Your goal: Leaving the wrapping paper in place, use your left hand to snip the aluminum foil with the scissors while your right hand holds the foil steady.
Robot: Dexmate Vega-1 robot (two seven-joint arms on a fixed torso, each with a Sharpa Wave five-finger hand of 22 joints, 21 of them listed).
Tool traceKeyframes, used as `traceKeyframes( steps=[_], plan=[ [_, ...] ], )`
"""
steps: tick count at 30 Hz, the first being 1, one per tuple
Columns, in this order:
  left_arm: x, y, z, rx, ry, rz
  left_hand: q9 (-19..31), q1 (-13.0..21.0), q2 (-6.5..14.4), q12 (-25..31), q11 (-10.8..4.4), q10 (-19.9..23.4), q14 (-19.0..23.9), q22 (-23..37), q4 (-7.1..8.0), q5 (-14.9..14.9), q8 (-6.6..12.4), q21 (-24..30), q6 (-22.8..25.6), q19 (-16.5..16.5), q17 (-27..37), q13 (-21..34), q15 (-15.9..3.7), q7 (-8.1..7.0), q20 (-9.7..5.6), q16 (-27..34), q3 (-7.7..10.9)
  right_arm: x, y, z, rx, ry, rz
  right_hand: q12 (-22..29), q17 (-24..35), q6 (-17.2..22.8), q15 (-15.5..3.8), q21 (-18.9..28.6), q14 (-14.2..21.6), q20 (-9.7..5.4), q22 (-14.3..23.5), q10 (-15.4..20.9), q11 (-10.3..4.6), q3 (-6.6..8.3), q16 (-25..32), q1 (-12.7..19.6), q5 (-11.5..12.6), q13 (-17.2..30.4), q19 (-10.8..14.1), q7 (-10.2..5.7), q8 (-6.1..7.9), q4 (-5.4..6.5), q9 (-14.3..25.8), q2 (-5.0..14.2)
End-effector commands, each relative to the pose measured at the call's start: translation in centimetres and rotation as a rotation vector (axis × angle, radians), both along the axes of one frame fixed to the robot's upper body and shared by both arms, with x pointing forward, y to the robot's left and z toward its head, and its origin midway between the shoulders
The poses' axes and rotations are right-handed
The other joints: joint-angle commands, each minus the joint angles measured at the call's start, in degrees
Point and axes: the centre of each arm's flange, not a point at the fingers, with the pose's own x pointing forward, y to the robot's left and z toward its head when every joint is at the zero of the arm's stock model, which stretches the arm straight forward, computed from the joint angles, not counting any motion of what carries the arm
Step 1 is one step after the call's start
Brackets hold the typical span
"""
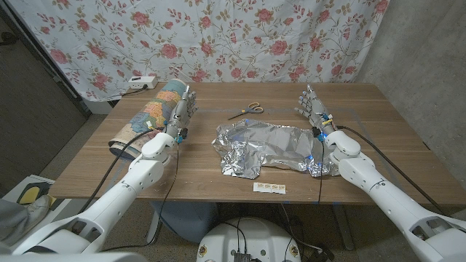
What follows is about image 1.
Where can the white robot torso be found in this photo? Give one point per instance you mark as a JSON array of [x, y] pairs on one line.
[[251, 236]]

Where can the white power strip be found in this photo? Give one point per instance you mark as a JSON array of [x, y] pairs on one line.
[[142, 82]]

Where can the grey blue round base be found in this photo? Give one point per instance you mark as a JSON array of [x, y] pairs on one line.
[[189, 222]]

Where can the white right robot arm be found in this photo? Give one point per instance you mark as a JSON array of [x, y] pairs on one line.
[[386, 196]]

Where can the white label strip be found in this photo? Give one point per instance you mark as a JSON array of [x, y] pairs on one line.
[[269, 187]]

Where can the white floor sheet yellow shapes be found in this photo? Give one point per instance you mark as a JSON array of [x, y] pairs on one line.
[[31, 191]]

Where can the white sneaker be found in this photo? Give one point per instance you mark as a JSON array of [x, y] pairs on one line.
[[36, 209]]

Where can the crumpled aluminum foil sheet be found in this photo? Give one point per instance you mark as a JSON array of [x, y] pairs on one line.
[[269, 142]]

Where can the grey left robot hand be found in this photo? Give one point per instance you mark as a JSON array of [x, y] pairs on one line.
[[180, 113]]

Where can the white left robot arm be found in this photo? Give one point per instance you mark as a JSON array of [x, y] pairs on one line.
[[120, 193]]

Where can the white table leg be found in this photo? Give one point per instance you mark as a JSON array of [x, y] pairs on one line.
[[153, 229]]

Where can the grey table leg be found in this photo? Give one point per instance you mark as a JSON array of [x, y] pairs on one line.
[[344, 225]]

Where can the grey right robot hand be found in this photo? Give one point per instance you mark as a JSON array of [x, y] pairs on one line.
[[316, 109]]

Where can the rolled map wrapping paper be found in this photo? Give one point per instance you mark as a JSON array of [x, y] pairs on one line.
[[153, 113]]

